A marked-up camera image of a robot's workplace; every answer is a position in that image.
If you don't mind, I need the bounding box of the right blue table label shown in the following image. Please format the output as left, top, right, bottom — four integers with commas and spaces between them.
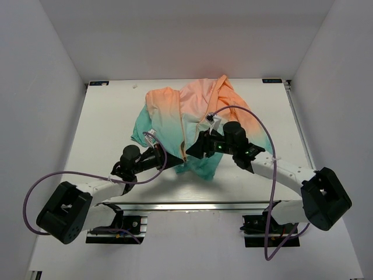
262, 78, 283, 83

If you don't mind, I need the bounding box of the blue table label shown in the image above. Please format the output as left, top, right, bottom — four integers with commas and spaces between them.
89, 80, 109, 86
262, 78, 283, 83

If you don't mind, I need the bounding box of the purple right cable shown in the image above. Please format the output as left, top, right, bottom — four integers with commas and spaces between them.
206, 105, 310, 261

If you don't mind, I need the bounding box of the peach and teal jacket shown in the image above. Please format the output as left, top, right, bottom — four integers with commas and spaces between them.
131, 75, 273, 181

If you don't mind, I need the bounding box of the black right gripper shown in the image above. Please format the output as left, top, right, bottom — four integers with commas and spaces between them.
185, 127, 236, 160

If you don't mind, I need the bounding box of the aluminium table rail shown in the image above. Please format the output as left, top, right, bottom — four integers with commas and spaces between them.
114, 201, 269, 212

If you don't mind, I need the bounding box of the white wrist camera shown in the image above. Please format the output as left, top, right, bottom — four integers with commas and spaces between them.
144, 129, 157, 148
205, 113, 221, 134

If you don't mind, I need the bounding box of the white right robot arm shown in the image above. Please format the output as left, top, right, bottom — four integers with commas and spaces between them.
186, 121, 352, 233

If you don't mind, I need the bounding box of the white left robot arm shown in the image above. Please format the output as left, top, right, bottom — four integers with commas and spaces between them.
36, 144, 184, 244

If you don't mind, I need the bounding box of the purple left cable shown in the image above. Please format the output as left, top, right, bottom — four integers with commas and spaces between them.
22, 131, 168, 244

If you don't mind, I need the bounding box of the left blue table label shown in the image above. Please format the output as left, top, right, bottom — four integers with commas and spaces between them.
89, 80, 109, 86

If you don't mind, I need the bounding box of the purple cable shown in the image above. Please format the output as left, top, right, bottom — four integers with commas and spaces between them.
22, 131, 168, 244
206, 105, 310, 261

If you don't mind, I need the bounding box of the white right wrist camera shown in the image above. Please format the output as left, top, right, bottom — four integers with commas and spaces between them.
205, 113, 221, 134

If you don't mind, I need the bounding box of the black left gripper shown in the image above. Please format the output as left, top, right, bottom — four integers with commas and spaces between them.
132, 143, 183, 174

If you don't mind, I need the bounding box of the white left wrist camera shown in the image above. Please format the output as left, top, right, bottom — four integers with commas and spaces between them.
144, 129, 157, 148

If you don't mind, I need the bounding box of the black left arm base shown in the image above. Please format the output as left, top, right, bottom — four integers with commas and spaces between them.
83, 203, 148, 245

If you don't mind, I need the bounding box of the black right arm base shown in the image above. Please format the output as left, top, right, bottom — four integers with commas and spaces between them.
239, 201, 301, 248

